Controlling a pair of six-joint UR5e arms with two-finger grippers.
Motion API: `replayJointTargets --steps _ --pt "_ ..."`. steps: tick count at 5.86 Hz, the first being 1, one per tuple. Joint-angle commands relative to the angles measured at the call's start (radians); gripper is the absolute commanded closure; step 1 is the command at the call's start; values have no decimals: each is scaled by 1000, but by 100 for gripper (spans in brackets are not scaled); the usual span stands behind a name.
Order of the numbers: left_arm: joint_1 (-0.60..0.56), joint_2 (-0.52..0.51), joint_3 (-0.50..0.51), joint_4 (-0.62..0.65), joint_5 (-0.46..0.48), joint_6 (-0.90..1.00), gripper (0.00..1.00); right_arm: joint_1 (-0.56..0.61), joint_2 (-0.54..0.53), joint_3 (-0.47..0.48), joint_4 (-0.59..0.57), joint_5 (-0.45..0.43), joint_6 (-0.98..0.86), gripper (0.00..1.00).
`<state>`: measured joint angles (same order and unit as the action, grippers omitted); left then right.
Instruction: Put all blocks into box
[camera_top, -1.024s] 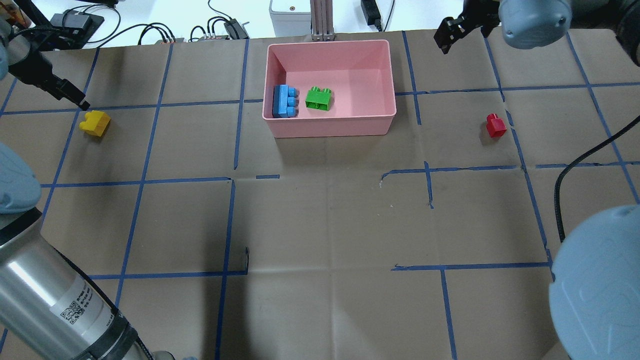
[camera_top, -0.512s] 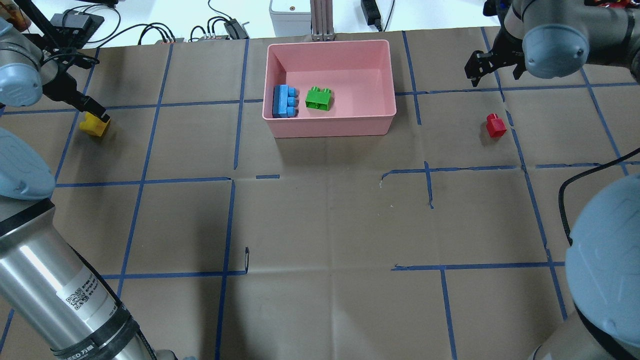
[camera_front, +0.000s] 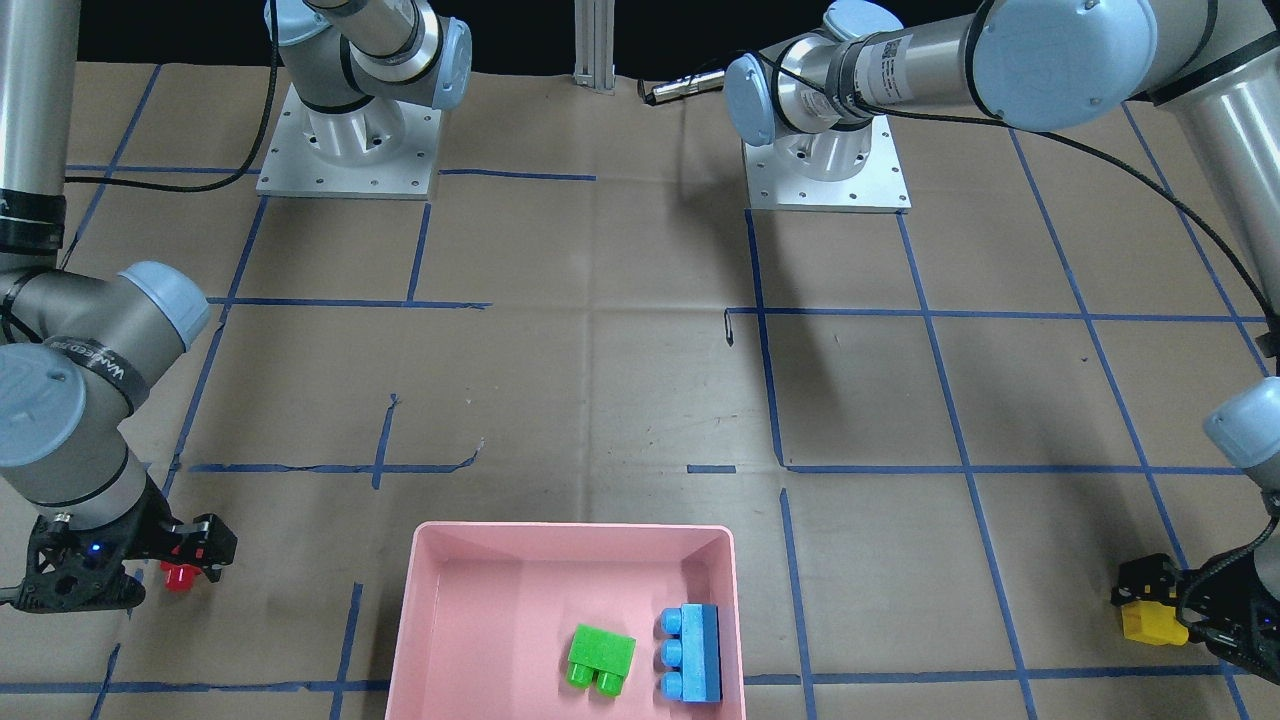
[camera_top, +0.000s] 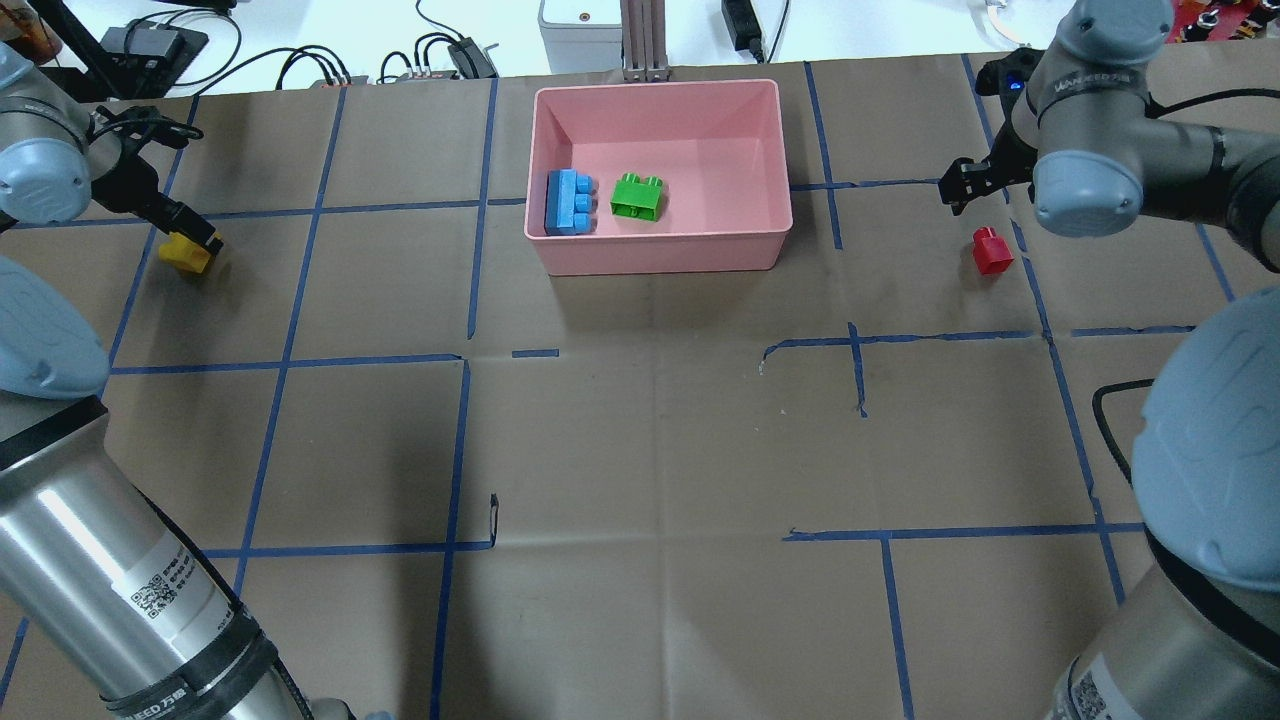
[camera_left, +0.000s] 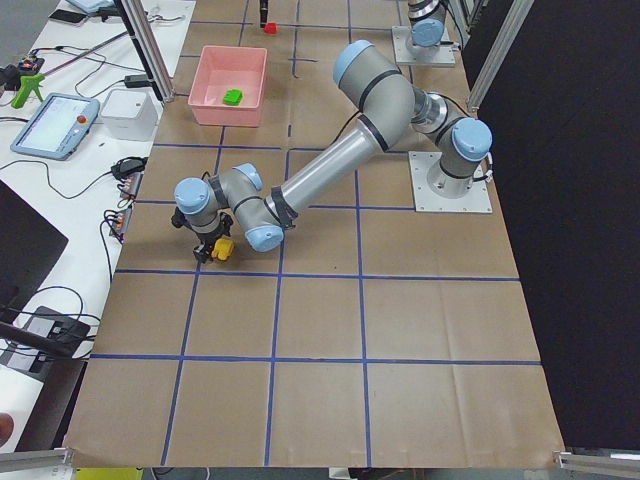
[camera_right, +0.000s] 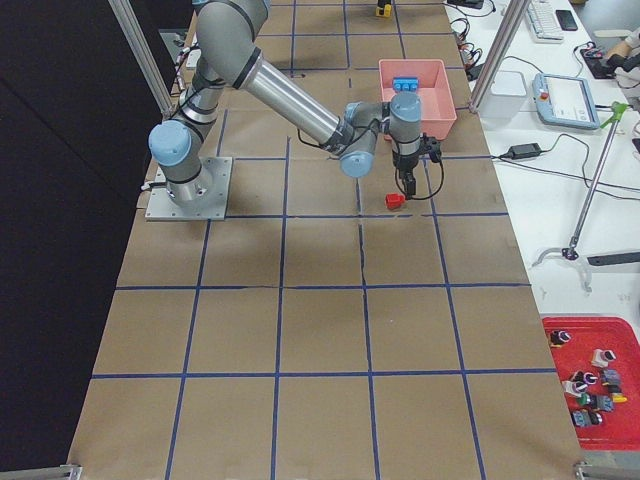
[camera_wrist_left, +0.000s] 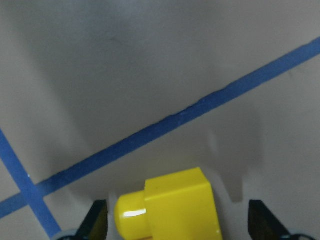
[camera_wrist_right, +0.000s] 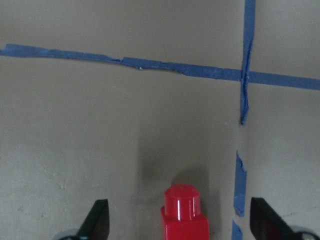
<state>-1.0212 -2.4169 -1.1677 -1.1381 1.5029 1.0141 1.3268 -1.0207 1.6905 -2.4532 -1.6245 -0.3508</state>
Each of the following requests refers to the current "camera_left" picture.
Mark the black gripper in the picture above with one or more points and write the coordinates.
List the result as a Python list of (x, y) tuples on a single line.
[(206, 239)]

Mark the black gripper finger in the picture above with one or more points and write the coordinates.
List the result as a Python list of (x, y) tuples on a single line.
[(263, 12)]

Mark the red toy block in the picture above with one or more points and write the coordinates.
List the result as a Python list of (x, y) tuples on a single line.
[(271, 28)]

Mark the yellow toy block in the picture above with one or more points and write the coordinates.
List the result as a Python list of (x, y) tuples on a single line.
[(223, 249)]

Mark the green toy block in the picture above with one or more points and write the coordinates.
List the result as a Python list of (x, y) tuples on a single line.
[(233, 97)]

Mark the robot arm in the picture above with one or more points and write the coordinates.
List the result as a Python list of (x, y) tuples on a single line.
[(427, 23), (388, 104)]

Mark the pink plastic box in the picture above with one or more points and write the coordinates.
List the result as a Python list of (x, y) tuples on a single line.
[(222, 68)]

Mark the black power adapter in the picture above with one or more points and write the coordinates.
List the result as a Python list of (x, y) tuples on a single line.
[(136, 81)]

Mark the white plastic container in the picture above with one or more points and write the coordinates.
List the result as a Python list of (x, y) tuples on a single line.
[(129, 115)]

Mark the teach pendant tablet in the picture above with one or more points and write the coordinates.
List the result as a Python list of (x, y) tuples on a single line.
[(58, 127)]

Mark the black smartphone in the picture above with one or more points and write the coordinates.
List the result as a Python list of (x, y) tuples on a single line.
[(68, 17)]

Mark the metal grabber stick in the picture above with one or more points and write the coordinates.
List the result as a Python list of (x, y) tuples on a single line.
[(31, 83)]

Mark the aluminium frame post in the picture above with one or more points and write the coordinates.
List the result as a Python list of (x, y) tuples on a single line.
[(137, 25)]

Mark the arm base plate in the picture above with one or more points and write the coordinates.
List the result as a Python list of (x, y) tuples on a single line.
[(436, 192), (409, 54)]

